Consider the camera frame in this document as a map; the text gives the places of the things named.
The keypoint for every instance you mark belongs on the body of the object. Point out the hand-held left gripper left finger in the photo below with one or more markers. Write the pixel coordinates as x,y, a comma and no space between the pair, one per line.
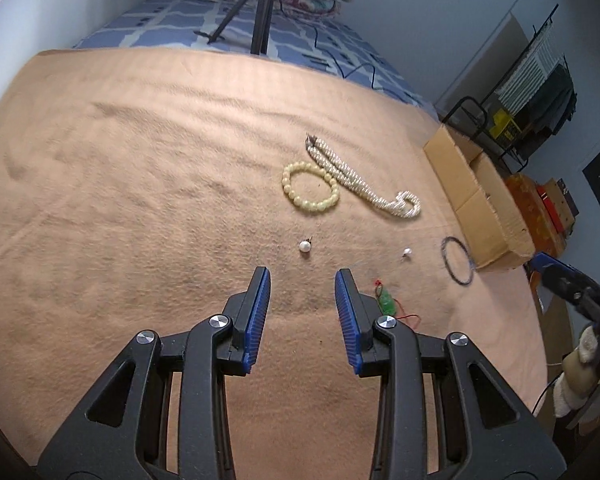
260,310

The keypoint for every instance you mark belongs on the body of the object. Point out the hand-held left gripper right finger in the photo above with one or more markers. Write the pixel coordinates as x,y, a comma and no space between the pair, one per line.
347,315

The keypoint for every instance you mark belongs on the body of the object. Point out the large pearl earring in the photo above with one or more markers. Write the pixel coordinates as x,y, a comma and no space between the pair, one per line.
305,247

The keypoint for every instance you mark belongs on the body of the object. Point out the small pearl earring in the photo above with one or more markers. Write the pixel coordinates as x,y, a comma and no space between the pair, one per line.
407,252

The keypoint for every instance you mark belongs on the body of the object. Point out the thin black bangle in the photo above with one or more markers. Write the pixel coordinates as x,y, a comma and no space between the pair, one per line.
442,252

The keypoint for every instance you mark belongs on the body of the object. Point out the cardboard box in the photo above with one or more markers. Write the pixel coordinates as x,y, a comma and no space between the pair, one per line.
455,175

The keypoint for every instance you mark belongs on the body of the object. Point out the person's right hand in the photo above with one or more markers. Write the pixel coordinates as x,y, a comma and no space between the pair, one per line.
580,360

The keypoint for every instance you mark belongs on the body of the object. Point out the red box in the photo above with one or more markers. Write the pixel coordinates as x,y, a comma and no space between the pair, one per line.
550,205

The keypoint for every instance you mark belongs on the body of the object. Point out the brown cardboard carton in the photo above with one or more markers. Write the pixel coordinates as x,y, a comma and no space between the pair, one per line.
562,195

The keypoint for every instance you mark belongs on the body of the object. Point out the yellow box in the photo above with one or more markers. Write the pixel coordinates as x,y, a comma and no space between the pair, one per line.
502,122

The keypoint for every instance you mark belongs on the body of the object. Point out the dark hanging clothes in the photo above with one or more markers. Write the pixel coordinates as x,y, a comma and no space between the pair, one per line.
560,100

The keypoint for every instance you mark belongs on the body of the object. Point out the black clothes rack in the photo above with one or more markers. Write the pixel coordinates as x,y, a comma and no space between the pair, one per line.
482,110

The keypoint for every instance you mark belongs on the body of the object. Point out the striped towel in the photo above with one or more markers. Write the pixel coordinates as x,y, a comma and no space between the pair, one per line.
530,70

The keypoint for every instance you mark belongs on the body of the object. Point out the black tripod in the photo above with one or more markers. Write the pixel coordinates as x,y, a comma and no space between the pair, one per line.
261,20

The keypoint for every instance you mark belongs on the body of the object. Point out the blue checked bed sheet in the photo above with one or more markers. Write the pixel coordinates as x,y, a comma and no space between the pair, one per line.
180,20

